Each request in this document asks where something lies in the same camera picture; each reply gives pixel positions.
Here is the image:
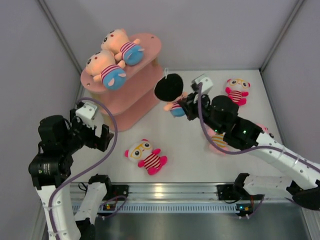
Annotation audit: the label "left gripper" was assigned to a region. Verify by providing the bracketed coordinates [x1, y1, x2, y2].
[61, 109, 113, 154]

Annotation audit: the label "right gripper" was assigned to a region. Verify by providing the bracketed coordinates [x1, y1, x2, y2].
[178, 90, 224, 135]

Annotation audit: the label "black-haired boy doll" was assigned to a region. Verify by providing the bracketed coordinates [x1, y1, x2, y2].
[153, 68, 188, 118]

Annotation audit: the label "peach pig toy blue shorts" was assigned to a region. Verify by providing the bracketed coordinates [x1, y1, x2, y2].
[100, 28, 145, 66]

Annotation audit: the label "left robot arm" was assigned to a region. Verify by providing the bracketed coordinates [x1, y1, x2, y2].
[28, 106, 114, 240]

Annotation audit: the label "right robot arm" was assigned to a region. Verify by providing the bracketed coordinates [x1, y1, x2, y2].
[178, 92, 320, 211]

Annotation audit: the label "pink wooden shelf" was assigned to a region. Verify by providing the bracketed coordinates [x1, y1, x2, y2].
[80, 33, 164, 132]

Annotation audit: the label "pink frog toy striped shirt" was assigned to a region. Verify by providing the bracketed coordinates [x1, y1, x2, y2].
[208, 132, 229, 155]

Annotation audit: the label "white panda toy yellow glasses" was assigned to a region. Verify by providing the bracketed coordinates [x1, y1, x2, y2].
[124, 138, 168, 176]

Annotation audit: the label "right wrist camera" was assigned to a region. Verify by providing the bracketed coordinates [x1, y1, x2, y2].
[191, 74, 214, 95]

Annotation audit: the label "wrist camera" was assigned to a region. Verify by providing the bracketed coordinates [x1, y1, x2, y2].
[75, 101, 98, 126]
[191, 74, 214, 95]

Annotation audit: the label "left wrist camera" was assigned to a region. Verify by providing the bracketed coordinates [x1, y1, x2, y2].
[75, 101, 98, 126]

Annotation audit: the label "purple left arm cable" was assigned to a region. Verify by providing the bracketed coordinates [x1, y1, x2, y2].
[46, 97, 128, 240]

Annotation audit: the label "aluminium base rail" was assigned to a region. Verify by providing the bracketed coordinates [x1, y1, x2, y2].
[67, 181, 283, 201]

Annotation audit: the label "white slotted cable duct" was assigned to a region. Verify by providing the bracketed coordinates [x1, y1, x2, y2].
[68, 202, 251, 213]

